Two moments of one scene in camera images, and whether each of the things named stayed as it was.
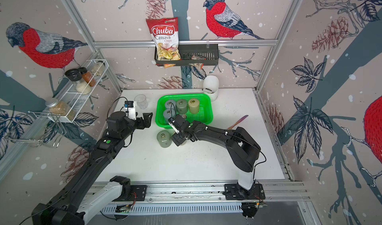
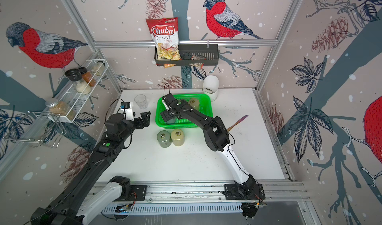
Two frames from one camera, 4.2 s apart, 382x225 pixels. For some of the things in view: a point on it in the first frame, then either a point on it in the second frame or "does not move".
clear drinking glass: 142,101 does not move
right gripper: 177,141 -> 165,117
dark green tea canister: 164,139 does not move
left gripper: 147,121 does not move
